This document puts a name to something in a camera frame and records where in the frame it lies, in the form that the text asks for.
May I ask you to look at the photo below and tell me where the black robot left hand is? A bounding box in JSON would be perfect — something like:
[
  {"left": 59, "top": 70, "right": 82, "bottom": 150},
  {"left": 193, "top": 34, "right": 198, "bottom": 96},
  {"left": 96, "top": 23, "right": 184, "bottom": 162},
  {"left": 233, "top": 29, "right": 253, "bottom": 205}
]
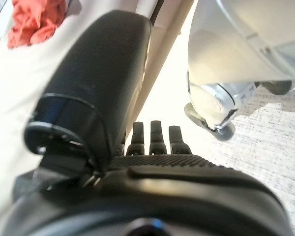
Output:
[{"left": 0, "top": 9, "right": 295, "bottom": 236}]

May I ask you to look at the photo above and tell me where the orange garment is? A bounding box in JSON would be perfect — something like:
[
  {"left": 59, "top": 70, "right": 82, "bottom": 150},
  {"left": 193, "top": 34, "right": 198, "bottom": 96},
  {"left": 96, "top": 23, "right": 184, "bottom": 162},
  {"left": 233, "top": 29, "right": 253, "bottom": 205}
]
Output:
[{"left": 7, "top": 0, "right": 67, "bottom": 49}]

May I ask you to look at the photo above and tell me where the grey streaked rug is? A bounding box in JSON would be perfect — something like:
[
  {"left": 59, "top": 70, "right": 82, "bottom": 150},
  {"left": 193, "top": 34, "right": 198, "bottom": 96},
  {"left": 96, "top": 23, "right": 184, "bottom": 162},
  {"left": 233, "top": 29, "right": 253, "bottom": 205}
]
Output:
[{"left": 223, "top": 81, "right": 295, "bottom": 236}]

